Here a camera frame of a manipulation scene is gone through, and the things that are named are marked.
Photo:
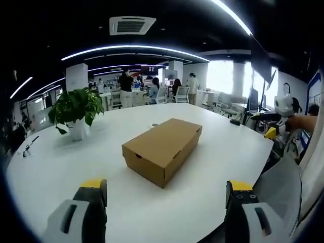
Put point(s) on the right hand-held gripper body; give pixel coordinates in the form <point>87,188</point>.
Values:
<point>284,105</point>

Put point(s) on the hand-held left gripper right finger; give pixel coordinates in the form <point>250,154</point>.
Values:
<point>243,217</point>

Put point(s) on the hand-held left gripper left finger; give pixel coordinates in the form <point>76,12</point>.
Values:
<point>83,217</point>

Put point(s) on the brown cardboard shoe box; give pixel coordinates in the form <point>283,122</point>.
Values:
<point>162,146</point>

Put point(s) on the dark computer monitor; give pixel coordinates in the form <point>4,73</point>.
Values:
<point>253,100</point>

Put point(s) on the small black object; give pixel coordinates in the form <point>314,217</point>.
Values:
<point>235,122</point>

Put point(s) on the grey mesh chair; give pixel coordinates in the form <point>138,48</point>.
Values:
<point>278,182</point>

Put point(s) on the black hanging screen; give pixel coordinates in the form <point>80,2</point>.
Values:
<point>260,59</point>

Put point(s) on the white office chair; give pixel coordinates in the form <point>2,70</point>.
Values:
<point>182,94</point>
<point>162,95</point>

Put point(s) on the white plant pot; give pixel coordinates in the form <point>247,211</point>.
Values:
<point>79,130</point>

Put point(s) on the small black and white tool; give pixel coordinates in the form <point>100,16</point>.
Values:
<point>27,149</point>

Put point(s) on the bright ceiling light strip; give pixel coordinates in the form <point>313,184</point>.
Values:
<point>234,15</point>

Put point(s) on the green potted plant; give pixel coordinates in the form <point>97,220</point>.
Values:
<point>76,103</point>

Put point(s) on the short ceiling light strip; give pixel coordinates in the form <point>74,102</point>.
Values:
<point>21,87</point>

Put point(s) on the long curved ceiling light strip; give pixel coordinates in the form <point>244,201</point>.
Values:
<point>134,48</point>

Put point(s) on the white ceiling air conditioner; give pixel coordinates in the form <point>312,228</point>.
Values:
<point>132,25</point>

